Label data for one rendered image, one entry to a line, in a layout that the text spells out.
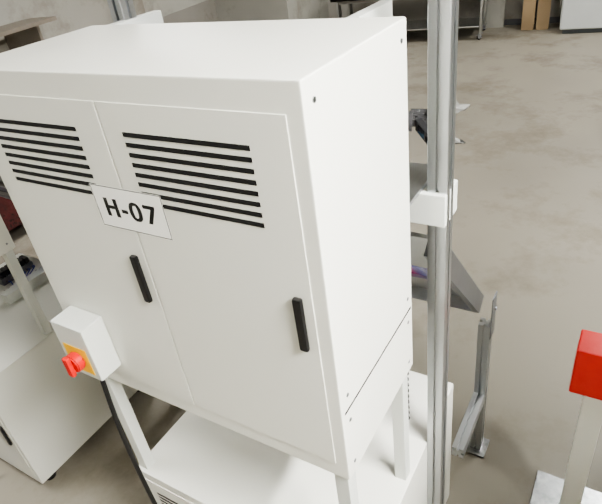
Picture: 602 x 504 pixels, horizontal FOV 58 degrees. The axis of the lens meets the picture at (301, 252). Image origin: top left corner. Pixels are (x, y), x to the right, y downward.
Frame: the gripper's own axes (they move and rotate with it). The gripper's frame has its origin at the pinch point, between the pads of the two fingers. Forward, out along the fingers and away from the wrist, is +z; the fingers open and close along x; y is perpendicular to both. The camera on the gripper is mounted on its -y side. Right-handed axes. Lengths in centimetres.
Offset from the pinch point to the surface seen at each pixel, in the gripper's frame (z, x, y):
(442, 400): -4, 17, -95
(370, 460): -21, 34, -105
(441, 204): -8, -38, -83
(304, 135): -25, -74, -112
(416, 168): -14, -37, -72
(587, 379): 35, 31, -74
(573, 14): 150, 226, 592
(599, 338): 38, 23, -66
